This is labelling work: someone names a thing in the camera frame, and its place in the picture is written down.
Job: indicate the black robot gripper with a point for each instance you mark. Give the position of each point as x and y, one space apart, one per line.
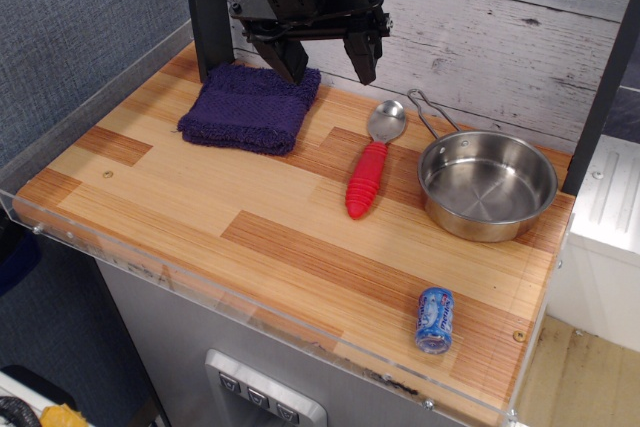
362 24

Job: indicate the blue gum bottle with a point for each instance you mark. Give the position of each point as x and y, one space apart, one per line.
434 325

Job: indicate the dark blue object at left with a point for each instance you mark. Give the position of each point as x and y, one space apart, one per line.
20 253

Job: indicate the yellow object at corner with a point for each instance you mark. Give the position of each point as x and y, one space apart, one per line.
62 416

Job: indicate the purple folded towel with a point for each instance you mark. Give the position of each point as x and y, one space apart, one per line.
252 109

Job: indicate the small stainless steel pan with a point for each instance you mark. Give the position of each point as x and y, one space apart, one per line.
479 185

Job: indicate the clear acrylic table guard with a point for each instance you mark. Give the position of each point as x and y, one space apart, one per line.
115 180

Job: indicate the silver cabinet with dispenser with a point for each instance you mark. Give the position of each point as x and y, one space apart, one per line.
219 358

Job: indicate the white side appliance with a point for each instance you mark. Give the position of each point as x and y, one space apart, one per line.
595 287

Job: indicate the red handled metal spoon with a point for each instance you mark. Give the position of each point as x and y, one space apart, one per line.
386 123

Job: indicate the dark left vertical post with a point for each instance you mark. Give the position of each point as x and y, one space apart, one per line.
211 33

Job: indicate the dark vertical post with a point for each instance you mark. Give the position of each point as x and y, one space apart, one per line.
611 79
211 33

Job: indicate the dark right vertical post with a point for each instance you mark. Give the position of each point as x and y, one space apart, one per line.
611 79

